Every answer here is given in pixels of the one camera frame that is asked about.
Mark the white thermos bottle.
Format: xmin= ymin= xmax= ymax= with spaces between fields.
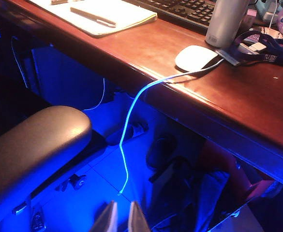
xmin=205 ymin=0 xmax=250 ymax=48

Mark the black chair caster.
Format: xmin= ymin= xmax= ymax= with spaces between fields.
xmin=55 ymin=174 xmax=88 ymax=192

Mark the grey chair armrest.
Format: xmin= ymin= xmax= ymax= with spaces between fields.
xmin=0 ymin=105 xmax=93 ymax=213

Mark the dark shoe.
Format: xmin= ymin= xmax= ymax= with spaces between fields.
xmin=106 ymin=123 xmax=135 ymax=146
xmin=146 ymin=134 xmax=178 ymax=170

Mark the thin white cable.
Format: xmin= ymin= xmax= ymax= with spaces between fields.
xmin=83 ymin=77 xmax=107 ymax=112

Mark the white charger cable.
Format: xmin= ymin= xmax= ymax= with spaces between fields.
xmin=268 ymin=0 xmax=280 ymax=29

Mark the black computer keyboard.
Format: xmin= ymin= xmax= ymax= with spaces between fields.
xmin=129 ymin=0 xmax=217 ymax=33

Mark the dark fabric bag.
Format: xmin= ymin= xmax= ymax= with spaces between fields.
xmin=149 ymin=157 xmax=241 ymax=232

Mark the white paper notepad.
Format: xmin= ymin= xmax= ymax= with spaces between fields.
xmin=29 ymin=0 xmax=158 ymax=39

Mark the dark blue lanyard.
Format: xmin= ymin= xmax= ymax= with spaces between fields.
xmin=234 ymin=30 xmax=283 ymax=67

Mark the white computer mouse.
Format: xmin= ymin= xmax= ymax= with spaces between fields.
xmin=174 ymin=45 xmax=219 ymax=73

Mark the dark pen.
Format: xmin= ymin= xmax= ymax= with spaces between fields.
xmin=70 ymin=6 xmax=118 ymax=28

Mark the white mouse cable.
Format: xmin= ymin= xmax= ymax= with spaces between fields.
xmin=118 ymin=58 xmax=225 ymax=196

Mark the badge card holder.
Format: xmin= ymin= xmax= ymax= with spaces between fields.
xmin=215 ymin=47 xmax=243 ymax=66

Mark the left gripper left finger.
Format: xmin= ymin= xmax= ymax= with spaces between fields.
xmin=90 ymin=200 xmax=118 ymax=232

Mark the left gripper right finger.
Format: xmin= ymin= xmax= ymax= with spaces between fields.
xmin=128 ymin=200 xmax=152 ymax=232

